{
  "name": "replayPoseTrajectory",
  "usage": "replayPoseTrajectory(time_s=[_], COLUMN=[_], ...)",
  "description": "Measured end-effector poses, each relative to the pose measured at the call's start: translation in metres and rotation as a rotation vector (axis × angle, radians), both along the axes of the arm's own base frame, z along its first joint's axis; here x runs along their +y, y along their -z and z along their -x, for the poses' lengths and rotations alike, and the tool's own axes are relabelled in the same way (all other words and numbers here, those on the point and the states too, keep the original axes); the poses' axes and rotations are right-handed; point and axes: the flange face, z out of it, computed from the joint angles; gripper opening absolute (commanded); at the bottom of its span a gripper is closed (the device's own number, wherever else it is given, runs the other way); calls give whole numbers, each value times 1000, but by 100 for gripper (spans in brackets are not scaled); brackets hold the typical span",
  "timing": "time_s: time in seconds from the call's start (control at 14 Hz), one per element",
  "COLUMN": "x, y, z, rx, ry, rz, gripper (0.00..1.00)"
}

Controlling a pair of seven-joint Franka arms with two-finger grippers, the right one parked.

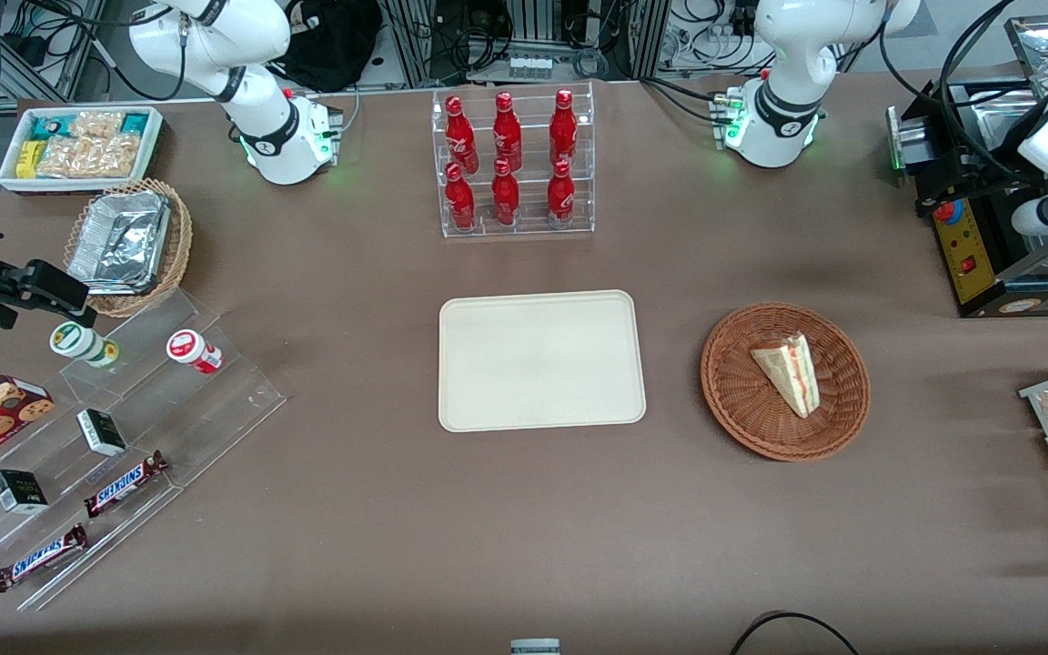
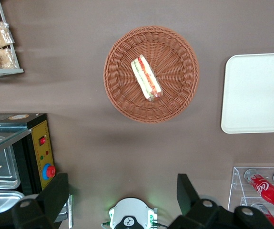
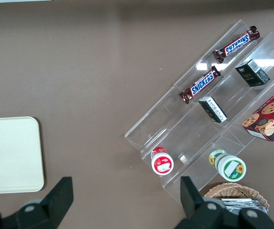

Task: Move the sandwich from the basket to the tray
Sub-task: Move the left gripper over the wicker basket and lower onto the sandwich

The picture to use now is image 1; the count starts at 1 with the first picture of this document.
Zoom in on triangular sandwich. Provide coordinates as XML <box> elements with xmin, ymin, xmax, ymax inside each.
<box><xmin>750</xmin><ymin>332</ymin><xmax>821</xmax><ymax>420</ymax></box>

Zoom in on oval tan wicker basket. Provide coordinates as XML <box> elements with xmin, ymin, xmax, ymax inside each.
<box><xmin>64</xmin><ymin>177</ymin><xmax>194</xmax><ymax>318</ymax></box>

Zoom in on round brown wicker basket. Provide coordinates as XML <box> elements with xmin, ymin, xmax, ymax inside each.
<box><xmin>700</xmin><ymin>301</ymin><xmax>872</xmax><ymax>463</ymax></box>

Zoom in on cream rectangular tray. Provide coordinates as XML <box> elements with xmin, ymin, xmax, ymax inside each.
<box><xmin>438</xmin><ymin>289</ymin><xmax>648</xmax><ymax>434</ymax></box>

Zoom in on green capped yoghurt bottle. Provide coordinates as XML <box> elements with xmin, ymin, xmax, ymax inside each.
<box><xmin>49</xmin><ymin>320</ymin><xmax>121</xmax><ymax>369</ymax></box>

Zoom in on silver foil trays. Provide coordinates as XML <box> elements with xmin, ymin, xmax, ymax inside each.
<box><xmin>66</xmin><ymin>190</ymin><xmax>172</xmax><ymax>297</ymax></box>

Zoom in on large clear cracker bag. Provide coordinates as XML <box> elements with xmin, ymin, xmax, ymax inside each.
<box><xmin>36</xmin><ymin>135</ymin><xmax>140</xmax><ymax>180</ymax></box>

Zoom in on black machine yellow panel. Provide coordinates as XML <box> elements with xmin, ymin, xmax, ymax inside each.
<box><xmin>885</xmin><ymin>13</ymin><xmax>1048</xmax><ymax>320</ymax></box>

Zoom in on red capped yoghurt bottle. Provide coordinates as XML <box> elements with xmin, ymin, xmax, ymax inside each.
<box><xmin>166</xmin><ymin>328</ymin><xmax>226</xmax><ymax>376</ymax></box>

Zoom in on small black box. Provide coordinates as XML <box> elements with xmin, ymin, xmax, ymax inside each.
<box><xmin>76</xmin><ymin>408</ymin><xmax>128</xmax><ymax>458</ymax></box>
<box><xmin>0</xmin><ymin>469</ymin><xmax>50</xmax><ymax>516</ymax></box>

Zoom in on small clear cracker bag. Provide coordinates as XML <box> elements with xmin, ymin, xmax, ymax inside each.
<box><xmin>68</xmin><ymin>110</ymin><xmax>126</xmax><ymax>139</ymax></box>

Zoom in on white snack bin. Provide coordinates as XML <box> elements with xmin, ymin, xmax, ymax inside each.
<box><xmin>0</xmin><ymin>106</ymin><xmax>166</xmax><ymax>196</ymax></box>

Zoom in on clear acrylic stepped display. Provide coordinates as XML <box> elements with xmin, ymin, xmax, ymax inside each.
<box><xmin>0</xmin><ymin>288</ymin><xmax>287</xmax><ymax>613</ymax></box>

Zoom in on brown snickers bar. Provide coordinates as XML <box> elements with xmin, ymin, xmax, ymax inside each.
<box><xmin>83</xmin><ymin>449</ymin><xmax>169</xmax><ymax>519</ymax></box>
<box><xmin>0</xmin><ymin>523</ymin><xmax>90</xmax><ymax>594</ymax></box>

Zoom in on black bag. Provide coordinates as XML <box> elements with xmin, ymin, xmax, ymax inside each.
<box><xmin>271</xmin><ymin>0</ymin><xmax>385</xmax><ymax>94</ymax></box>

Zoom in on red cola bottle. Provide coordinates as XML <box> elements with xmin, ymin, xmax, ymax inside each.
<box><xmin>490</xmin><ymin>157</ymin><xmax>521</xmax><ymax>227</ymax></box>
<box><xmin>492</xmin><ymin>91</ymin><xmax>524</xmax><ymax>173</ymax></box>
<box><xmin>444</xmin><ymin>95</ymin><xmax>480</xmax><ymax>175</ymax></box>
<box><xmin>444</xmin><ymin>162</ymin><xmax>478</xmax><ymax>232</ymax></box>
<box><xmin>546</xmin><ymin>159</ymin><xmax>577</xmax><ymax>229</ymax></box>
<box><xmin>549</xmin><ymin>88</ymin><xmax>579</xmax><ymax>166</ymax></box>

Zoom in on clear acrylic bottle rack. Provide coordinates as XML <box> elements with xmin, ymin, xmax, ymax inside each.
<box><xmin>430</xmin><ymin>81</ymin><xmax>597</xmax><ymax>240</ymax></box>

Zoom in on black cable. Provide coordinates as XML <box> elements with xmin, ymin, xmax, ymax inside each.
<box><xmin>728</xmin><ymin>610</ymin><xmax>862</xmax><ymax>655</ymax></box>

